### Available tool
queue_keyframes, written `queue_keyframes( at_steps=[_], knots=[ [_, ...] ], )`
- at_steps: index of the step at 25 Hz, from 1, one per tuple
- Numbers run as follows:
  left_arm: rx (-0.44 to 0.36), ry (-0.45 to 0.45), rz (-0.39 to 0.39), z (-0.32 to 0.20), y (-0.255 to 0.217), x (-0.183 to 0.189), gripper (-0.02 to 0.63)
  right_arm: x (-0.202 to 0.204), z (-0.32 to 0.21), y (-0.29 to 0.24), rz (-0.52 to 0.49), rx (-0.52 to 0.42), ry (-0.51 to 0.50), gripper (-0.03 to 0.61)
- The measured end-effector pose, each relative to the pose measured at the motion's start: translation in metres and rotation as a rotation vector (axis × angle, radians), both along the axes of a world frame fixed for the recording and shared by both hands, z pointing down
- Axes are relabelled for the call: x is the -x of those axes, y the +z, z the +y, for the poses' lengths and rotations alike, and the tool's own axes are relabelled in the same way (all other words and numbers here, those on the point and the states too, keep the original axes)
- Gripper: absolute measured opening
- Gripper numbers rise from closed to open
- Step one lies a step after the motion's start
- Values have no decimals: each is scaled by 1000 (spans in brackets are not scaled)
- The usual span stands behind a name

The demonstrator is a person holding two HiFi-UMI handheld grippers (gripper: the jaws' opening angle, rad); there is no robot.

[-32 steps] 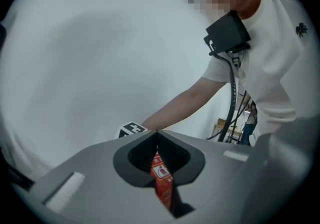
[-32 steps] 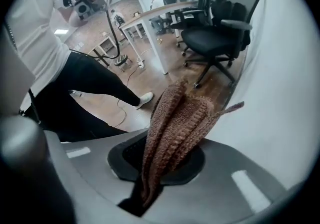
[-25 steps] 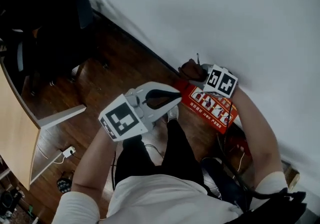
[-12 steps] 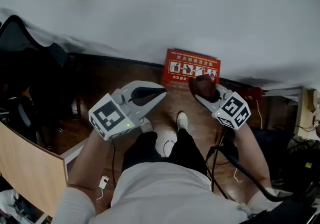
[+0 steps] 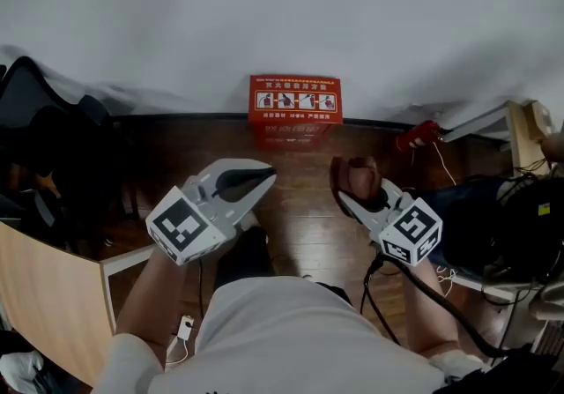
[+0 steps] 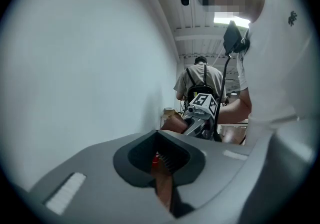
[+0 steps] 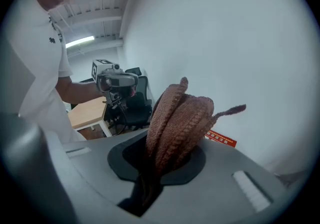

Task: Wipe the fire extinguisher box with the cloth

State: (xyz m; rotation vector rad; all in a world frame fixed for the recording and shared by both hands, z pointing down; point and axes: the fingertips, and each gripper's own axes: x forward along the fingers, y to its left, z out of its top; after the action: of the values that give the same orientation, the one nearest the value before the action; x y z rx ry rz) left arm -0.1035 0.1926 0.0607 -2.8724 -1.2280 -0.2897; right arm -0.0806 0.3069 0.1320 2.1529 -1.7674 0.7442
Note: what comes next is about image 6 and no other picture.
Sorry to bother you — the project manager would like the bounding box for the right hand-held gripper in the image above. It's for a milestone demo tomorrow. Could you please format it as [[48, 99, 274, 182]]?
[[182, 93, 218, 141]]

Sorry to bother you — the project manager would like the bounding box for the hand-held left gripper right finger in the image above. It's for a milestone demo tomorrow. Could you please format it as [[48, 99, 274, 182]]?
[[156, 129, 271, 224]]

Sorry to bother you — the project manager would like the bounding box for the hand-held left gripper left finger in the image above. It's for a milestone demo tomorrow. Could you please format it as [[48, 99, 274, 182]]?
[[29, 129, 176, 224]]

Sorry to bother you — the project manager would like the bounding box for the person's right forearm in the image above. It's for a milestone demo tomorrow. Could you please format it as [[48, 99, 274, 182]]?
[[216, 87, 253, 126]]

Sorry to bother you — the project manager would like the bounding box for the brown cardboard box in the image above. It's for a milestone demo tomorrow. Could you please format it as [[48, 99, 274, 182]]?
[[163, 107, 176, 119]]

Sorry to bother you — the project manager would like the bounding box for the black chest box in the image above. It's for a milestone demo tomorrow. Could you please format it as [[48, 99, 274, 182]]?
[[222, 20, 251, 56]]

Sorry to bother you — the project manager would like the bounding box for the person's white shirt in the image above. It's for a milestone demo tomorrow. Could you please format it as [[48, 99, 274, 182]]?
[[236, 0, 320, 145]]

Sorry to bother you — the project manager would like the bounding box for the ceiling light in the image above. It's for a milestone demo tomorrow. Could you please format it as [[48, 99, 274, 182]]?
[[213, 12, 251, 29]]

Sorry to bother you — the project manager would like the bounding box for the thick black cable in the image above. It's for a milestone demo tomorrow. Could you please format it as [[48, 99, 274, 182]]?
[[214, 55, 232, 142]]

